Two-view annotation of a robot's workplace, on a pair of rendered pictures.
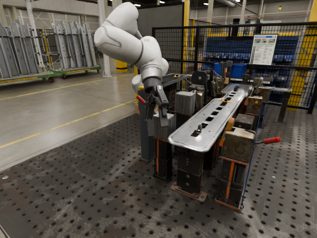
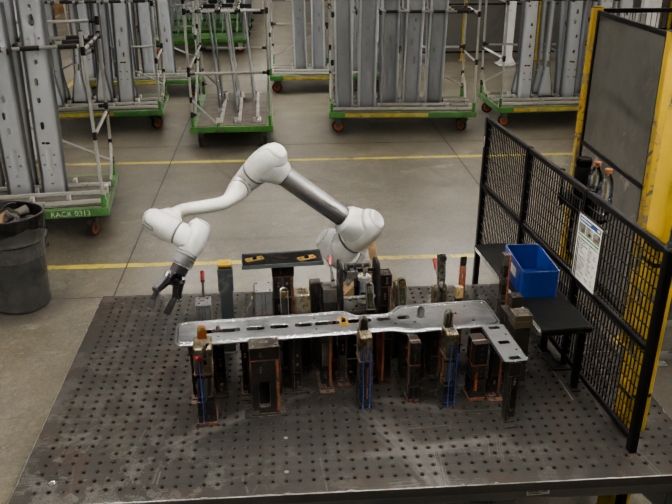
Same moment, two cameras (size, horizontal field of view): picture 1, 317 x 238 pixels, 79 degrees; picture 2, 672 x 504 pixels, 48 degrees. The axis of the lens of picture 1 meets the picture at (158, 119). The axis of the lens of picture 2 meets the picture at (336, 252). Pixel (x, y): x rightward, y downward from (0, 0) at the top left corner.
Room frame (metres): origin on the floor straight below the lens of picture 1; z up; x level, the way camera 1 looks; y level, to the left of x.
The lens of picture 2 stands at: (-0.52, -2.63, 2.59)
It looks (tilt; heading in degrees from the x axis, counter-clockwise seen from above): 24 degrees down; 51
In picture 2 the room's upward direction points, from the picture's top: straight up
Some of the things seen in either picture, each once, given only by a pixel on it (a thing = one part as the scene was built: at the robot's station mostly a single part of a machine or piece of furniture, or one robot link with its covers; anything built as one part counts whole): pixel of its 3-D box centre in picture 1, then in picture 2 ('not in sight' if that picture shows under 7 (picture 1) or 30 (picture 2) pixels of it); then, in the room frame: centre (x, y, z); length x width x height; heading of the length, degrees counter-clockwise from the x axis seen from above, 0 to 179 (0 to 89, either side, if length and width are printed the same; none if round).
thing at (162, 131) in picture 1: (162, 147); (205, 336); (0.87, -0.02, 0.88); 0.11 x 0.10 x 0.36; 59
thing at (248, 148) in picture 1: (234, 168); (206, 381); (0.69, -0.33, 0.88); 0.15 x 0.11 x 0.36; 59
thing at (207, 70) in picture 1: (201, 100); (357, 308); (1.48, -0.34, 0.94); 0.18 x 0.13 x 0.49; 149
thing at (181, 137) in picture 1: (226, 102); (338, 323); (1.27, -0.47, 1.00); 1.38 x 0.22 x 0.02; 149
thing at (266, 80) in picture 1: (226, 76); (526, 283); (2.17, -0.76, 1.01); 0.90 x 0.22 x 0.03; 59
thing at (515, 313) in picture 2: (255, 96); (517, 348); (1.86, -0.96, 0.88); 0.08 x 0.08 x 0.36; 59
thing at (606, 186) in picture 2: (257, 26); (605, 191); (2.24, -1.04, 1.53); 0.06 x 0.06 x 0.20
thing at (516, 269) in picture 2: (229, 69); (530, 270); (2.16, -0.77, 1.09); 0.30 x 0.17 x 0.13; 54
